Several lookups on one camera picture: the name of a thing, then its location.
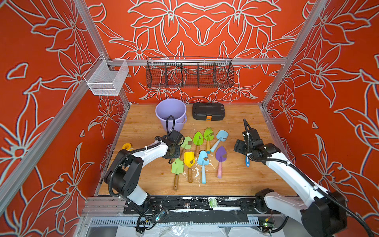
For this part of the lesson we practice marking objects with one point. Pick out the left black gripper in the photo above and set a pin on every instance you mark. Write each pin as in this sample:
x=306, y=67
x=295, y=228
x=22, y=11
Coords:
x=177, y=153

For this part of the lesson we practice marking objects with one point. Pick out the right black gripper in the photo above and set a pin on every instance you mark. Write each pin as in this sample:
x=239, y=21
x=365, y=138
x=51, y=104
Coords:
x=239, y=146

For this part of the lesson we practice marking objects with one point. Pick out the green square spade front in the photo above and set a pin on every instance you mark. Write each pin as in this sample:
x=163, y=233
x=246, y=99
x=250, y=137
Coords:
x=177, y=169

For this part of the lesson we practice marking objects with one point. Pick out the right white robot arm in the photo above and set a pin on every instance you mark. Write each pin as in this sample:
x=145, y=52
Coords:
x=321, y=212

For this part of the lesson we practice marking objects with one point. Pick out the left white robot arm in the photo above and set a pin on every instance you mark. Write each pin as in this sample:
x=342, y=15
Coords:
x=123, y=175

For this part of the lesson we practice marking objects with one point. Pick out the light blue trowel back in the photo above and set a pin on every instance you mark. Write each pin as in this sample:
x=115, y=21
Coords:
x=221, y=136

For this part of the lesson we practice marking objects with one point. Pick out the light blue trowel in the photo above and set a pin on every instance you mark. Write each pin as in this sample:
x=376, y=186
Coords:
x=221, y=136
x=203, y=161

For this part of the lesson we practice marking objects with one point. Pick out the purple plastic bucket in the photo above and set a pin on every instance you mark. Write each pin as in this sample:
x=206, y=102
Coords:
x=172, y=114

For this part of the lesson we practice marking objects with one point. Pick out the light blue trowel front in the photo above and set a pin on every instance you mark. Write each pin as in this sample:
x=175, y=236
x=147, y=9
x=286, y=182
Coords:
x=203, y=161

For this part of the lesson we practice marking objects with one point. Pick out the black plastic tool case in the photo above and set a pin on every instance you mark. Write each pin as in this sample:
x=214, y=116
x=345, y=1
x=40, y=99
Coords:
x=208, y=111

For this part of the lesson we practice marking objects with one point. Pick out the yellow tape roll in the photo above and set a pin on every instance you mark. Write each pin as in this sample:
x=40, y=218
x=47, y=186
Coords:
x=127, y=146

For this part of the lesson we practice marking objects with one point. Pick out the green round sticker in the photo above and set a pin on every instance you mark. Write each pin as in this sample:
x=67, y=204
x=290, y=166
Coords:
x=213, y=203

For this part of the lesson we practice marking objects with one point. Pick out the green trowel wooden handle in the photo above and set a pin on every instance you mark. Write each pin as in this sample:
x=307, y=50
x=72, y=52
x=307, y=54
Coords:
x=198, y=141

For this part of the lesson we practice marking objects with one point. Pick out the purple trowel pink handle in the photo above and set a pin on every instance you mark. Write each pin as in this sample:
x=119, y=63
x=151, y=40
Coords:
x=221, y=156

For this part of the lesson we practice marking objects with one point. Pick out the black wire wall basket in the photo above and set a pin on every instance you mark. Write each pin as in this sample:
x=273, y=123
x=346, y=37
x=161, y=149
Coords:
x=190, y=72

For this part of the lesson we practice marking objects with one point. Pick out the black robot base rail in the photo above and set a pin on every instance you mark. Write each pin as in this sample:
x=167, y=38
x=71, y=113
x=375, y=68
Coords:
x=231, y=210

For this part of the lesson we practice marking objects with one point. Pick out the white wire mesh basket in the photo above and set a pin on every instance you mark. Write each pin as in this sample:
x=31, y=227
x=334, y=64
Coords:
x=106, y=77

